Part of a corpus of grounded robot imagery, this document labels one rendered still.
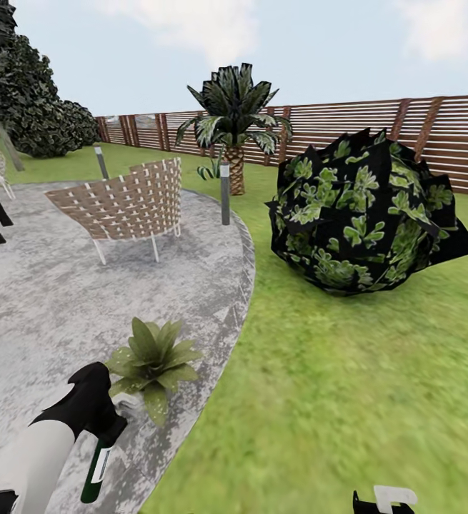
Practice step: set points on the tree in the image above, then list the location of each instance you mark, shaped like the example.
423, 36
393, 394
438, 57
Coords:
12, 107
27, 59

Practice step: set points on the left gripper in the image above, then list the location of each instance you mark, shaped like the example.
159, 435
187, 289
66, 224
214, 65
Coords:
108, 426

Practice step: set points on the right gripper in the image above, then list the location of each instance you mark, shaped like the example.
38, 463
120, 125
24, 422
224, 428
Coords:
361, 507

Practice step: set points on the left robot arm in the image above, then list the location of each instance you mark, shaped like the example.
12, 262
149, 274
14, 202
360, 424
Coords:
30, 468

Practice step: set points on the insectifuge atomizer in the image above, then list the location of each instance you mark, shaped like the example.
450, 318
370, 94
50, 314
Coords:
96, 472

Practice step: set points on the pot plant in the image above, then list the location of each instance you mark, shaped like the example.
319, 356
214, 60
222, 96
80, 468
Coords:
152, 365

